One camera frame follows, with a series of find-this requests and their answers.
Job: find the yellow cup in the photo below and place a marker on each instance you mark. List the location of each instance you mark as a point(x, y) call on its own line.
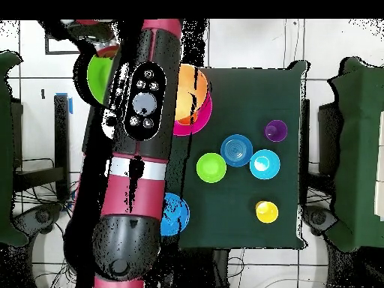
point(267, 212)

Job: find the large orange bowl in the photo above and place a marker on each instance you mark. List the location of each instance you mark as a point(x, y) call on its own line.
point(186, 96)

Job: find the green cloth covered side table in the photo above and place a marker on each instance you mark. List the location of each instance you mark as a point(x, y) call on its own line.
point(6, 150)
point(360, 150)

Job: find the black metal frame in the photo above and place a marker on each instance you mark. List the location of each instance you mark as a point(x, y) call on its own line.
point(61, 135)

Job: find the purple cup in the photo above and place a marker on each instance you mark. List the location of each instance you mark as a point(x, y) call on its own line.
point(276, 131)

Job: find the dark blue bowl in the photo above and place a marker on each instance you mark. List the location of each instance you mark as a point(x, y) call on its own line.
point(236, 150)

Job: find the blue tape strip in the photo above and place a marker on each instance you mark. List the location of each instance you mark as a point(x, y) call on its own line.
point(70, 105)

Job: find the large pink bowl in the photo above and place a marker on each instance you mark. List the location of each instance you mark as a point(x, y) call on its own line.
point(204, 120)

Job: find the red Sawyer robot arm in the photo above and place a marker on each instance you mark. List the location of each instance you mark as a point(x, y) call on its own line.
point(135, 195)

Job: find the medium blue bowl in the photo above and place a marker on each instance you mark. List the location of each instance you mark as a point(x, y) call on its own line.
point(175, 214)

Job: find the dark green tablecloth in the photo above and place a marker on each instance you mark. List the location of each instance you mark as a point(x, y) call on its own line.
point(255, 90)

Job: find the large green bowl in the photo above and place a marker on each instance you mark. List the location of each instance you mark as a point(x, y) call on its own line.
point(97, 78)

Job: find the small green bowl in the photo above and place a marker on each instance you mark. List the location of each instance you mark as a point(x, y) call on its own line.
point(211, 168)

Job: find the dark grey chair base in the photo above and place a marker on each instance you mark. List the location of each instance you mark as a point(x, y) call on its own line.
point(318, 217)
point(39, 217)

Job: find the black square floor frame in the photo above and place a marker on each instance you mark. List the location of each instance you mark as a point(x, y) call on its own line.
point(60, 52)

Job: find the small light blue bowl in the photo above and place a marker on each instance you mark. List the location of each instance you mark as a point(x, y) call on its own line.
point(265, 164)

